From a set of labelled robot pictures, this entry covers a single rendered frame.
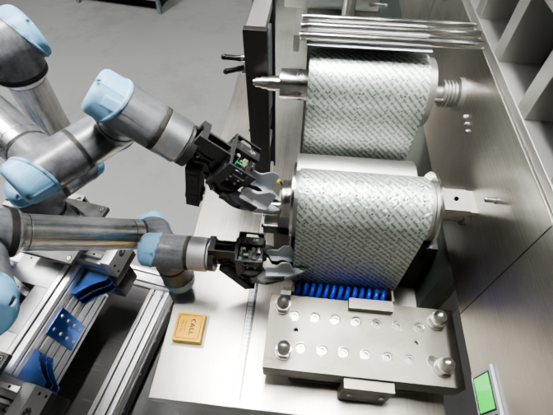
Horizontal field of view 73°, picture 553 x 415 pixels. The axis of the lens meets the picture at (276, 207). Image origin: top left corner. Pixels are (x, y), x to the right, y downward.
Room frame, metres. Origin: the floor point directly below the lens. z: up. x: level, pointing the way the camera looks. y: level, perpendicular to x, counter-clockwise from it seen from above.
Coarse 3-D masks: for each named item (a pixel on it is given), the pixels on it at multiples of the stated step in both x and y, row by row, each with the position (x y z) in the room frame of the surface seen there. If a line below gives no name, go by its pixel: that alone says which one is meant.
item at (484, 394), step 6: (486, 372) 0.15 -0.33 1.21; (480, 378) 0.14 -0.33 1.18; (486, 378) 0.14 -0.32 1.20; (480, 384) 0.14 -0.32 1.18; (486, 384) 0.13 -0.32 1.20; (480, 390) 0.13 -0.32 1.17; (486, 390) 0.12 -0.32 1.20; (480, 396) 0.12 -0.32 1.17; (486, 396) 0.11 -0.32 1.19; (492, 396) 0.11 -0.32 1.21; (480, 402) 0.11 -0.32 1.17; (486, 402) 0.11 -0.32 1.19; (492, 402) 0.10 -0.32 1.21; (480, 408) 0.10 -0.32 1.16; (486, 408) 0.10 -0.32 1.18; (492, 408) 0.10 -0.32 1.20
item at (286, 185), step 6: (288, 180) 0.48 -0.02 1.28; (282, 186) 0.46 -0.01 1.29; (288, 186) 0.45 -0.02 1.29; (282, 192) 0.44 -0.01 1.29; (288, 192) 0.44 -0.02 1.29; (282, 198) 0.43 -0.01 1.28; (288, 198) 0.43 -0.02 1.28; (282, 204) 0.42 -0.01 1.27; (288, 204) 0.42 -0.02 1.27; (282, 210) 0.42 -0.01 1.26; (288, 210) 0.42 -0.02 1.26; (282, 216) 0.42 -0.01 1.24; (288, 216) 0.42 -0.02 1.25
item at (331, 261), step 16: (304, 256) 0.39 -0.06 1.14; (320, 256) 0.38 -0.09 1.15; (336, 256) 0.38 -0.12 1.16; (352, 256) 0.38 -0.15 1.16; (368, 256) 0.37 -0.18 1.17; (384, 256) 0.37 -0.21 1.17; (400, 256) 0.37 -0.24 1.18; (304, 272) 0.39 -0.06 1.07; (320, 272) 0.38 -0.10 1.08; (336, 272) 0.38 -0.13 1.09; (352, 272) 0.38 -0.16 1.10; (368, 272) 0.37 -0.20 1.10; (384, 272) 0.37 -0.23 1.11; (400, 272) 0.37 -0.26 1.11; (384, 288) 0.37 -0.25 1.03
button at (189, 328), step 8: (184, 312) 0.35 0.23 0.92; (176, 320) 0.33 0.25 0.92; (184, 320) 0.33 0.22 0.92; (192, 320) 0.33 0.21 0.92; (200, 320) 0.33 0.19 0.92; (176, 328) 0.31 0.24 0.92; (184, 328) 0.31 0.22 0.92; (192, 328) 0.31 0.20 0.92; (200, 328) 0.31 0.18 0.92; (176, 336) 0.29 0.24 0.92; (184, 336) 0.29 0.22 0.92; (192, 336) 0.29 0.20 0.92; (200, 336) 0.29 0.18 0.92; (200, 344) 0.28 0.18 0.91
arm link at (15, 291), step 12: (0, 240) 0.34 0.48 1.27; (0, 252) 0.32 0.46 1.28; (0, 264) 0.29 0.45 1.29; (0, 276) 0.27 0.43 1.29; (12, 276) 0.28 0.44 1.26; (0, 288) 0.25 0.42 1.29; (12, 288) 0.26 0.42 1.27; (0, 300) 0.23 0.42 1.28; (12, 300) 0.24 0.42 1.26; (0, 312) 0.22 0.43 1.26; (12, 312) 0.23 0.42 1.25; (0, 324) 0.21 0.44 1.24
